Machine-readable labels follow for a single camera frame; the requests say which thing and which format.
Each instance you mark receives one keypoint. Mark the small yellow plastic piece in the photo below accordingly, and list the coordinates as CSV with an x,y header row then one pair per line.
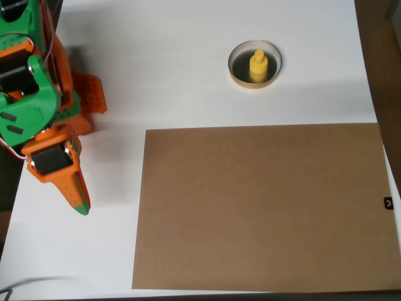
x,y
258,67

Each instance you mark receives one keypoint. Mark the round dish with gold rim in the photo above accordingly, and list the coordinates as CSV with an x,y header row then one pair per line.
x,y
241,67

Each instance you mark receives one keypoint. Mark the brown cardboard sheet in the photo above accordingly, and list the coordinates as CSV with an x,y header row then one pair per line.
x,y
266,207

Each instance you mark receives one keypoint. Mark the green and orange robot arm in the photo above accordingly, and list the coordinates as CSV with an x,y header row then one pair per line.
x,y
28,113

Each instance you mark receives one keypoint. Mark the orange robot base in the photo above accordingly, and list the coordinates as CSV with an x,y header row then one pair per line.
x,y
92,91

